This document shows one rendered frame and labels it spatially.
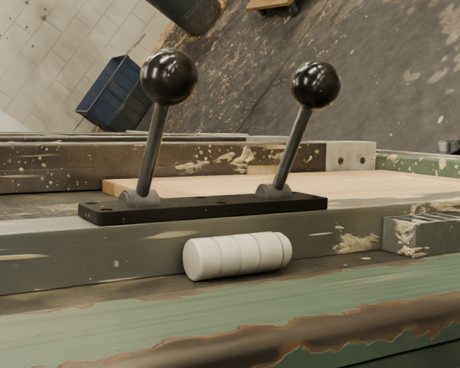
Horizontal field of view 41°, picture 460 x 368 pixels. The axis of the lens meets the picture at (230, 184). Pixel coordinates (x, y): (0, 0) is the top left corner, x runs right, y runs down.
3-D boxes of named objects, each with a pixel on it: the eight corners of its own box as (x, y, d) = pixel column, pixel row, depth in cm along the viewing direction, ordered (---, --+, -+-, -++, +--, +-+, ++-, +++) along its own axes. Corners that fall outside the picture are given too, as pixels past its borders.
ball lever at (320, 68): (299, 219, 51) (358, 75, 44) (261, 222, 50) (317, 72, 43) (277, 192, 54) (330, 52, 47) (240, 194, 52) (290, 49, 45)
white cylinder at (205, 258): (199, 285, 42) (294, 273, 46) (200, 243, 41) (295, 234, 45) (180, 275, 44) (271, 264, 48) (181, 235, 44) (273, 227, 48)
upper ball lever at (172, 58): (169, 229, 45) (214, 65, 38) (120, 234, 44) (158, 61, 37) (151, 198, 48) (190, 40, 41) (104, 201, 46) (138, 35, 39)
